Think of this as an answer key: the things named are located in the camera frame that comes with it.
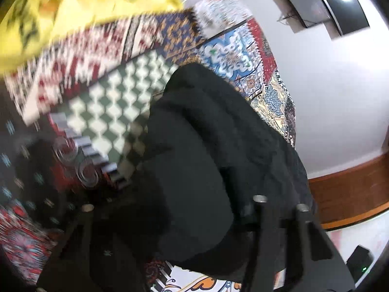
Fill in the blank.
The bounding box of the black box with green light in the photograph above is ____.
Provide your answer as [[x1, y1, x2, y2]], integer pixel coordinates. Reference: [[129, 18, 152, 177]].
[[346, 245, 375, 277]]

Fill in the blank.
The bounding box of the yellow cloth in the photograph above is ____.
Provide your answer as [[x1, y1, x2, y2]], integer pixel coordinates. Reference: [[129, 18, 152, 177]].
[[0, 0, 185, 74]]

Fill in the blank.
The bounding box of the small black wall monitor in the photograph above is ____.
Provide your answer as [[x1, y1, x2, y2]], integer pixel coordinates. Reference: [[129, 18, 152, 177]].
[[279, 0, 332, 29]]

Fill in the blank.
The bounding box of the black zip hoodie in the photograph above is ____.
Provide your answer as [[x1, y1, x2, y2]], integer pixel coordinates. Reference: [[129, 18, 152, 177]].
[[91, 63, 317, 280]]

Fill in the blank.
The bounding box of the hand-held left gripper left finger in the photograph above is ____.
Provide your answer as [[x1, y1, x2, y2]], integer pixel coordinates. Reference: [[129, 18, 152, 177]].
[[36, 203, 152, 292]]

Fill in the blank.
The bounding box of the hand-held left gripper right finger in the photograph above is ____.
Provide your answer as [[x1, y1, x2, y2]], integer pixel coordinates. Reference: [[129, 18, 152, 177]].
[[241, 194, 357, 292]]

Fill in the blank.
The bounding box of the patchwork patterned bed blanket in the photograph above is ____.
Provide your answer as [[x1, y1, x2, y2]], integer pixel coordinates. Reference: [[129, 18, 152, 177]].
[[0, 0, 298, 292]]

